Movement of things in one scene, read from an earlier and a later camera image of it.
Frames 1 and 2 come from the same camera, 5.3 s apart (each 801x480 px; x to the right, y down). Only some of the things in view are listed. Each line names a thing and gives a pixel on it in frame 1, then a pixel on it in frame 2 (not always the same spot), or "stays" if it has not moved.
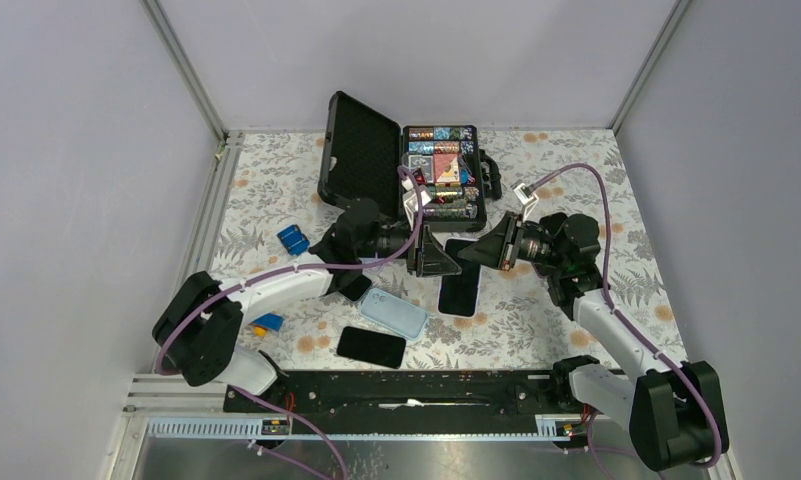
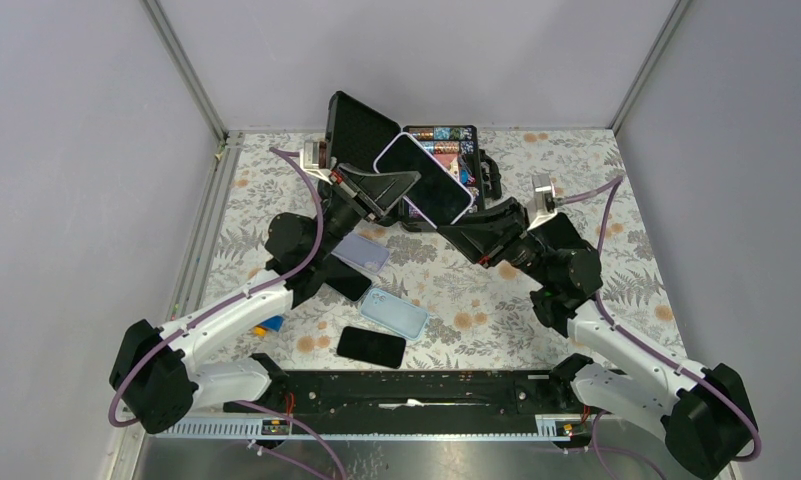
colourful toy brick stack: [271, 321] stays
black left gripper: [426, 257] to [372, 196]
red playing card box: [446, 168] stays
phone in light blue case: [394, 313] stays
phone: [460, 293] to [438, 195]
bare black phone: [373, 347] stays
